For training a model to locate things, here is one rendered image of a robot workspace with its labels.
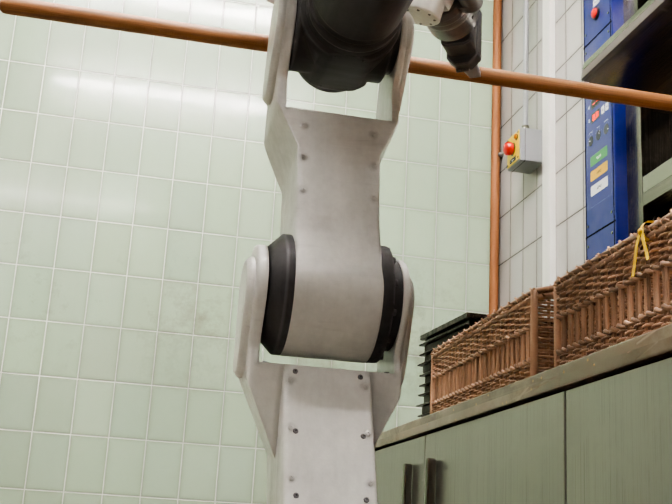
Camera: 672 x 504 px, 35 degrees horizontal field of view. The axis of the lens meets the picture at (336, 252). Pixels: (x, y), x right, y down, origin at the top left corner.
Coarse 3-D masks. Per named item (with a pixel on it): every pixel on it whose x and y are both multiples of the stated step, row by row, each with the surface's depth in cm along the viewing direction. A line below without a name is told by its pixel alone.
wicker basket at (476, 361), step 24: (552, 288) 160; (504, 312) 170; (528, 312) 160; (552, 312) 159; (456, 336) 195; (480, 336) 182; (504, 336) 170; (528, 336) 159; (552, 336) 158; (432, 360) 210; (456, 360) 195; (480, 360) 181; (504, 360) 169; (528, 360) 157; (552, 360) 157; (432, 384) 208; (456, 384) 193; (480, 384) 179; (504, 384) 168; (432, 408) 207
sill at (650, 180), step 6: (666, 162) 226; (660, 168) 229; (666, 168) 226; (648, 174) 234; (654, 174) 231; (660, 174) 228; (666, 174) 226; (648, 180) 233; (654, 180) 231; (660, 180) 228; (648, 186) 233
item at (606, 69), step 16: (656, 0) 207; (640, 16) 213; (656, 16) 209; (624, 32) 220; (640, 32) 216; (656, 32) 214; (608, 48) 227; (624, 48) 222; (640, 48) 221; (656, 48) 220; (592, 64) 234; (608, 64) 230; (624, 64) 228; (640, 64) 227; (656, 64) 226; (592, 80) 238; (608, 80) 236; (624, 80) 235; (640, 80) 233; (656, 80) 232
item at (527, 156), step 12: (516, 132) 298; (528, 132) 296; (540, 132) 297; (516, 144) 297; (528, 144) 295; (540, 144) 296; (516, 156) 296; (528, 156) 294; (540, 156) 295; (516, 168) 300; (528, 168) 299
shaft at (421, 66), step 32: (0, 0) 176; (32, 0) 177; (160, 32) 181; (192, 32) 182; (224, 32) 183; (416, 64) 190; (448, 64) 192; (576, 96) 198; (608, 96) 198; (640, 96) 199
